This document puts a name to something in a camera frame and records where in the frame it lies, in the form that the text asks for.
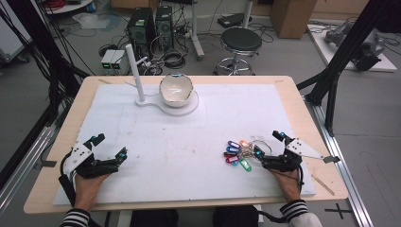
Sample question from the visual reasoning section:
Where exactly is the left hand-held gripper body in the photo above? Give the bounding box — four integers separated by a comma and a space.
61, 141, 121, 179

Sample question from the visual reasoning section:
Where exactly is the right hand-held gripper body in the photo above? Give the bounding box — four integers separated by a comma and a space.
261, 137, 341, 173

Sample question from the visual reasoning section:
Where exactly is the bunch of coloured key tags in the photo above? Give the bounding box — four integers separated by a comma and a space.
222, 135, 274, 173

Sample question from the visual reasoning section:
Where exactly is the person's left hand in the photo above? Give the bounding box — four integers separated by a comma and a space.
73, 172, 112, 211

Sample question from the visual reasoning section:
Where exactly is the person's right hand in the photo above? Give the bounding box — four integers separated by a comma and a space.
269, 168, 303, 203

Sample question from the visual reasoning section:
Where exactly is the beige tape strip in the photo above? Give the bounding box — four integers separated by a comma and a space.
309, 173, 337, 197

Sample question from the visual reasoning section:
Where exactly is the white table mat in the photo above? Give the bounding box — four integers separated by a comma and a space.
53, 82, 317, 208

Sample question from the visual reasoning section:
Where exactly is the person's right leg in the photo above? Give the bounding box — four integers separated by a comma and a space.
212, 205, 260, 227

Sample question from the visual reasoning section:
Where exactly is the person's leg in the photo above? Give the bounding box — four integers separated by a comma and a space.
212, 205, 260, 227
130, 209, 180, 227

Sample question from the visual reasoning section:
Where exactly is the white stand with pole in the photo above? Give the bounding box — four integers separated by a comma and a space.
125, 44, 201, 118

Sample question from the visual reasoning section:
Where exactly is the person's left leg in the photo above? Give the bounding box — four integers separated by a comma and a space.
130, 209, 180, 227

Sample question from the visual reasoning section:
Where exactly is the small white power supply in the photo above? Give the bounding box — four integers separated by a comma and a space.
100, 48, 117, 71
110, 49, 130, 73

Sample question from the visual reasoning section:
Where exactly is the white bowl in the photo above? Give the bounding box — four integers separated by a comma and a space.
158, 73, 194, 109

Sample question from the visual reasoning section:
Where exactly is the white floor board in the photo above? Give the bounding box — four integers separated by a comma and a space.
306, 23, 398, 73

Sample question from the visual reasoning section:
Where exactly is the black round stool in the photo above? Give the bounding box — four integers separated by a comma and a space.
213, 26, 264, 77

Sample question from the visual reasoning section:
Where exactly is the brown cardboard box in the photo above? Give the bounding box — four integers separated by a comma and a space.
269, 0, 319, 40

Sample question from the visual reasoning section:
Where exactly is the grey robot on board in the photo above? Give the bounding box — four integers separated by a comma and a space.
323, 21, 386, 72

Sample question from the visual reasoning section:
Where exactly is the black computer tower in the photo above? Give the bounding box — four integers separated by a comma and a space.
127, 7, 157, 61
154, 5, 175, 52

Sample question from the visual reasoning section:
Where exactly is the clear plastic bag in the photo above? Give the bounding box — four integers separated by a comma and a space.
72, 11, 112, 30

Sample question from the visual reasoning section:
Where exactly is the flat black device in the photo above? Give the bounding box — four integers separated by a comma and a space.
217, 12, 253, 29

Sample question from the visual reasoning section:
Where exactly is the white desk leg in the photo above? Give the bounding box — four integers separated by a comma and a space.
188, 0, 205, 61

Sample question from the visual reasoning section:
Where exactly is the aluminium floor rail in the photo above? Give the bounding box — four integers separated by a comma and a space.
304, 94, 375, 227
0, 125, 59, 219

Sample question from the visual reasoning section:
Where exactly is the coiled black cable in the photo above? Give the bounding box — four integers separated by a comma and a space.
163, 49, 187, 70

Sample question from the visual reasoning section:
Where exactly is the black metal frame strut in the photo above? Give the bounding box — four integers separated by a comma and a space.
0, 0, 92, 127
296, 0, 393, 137

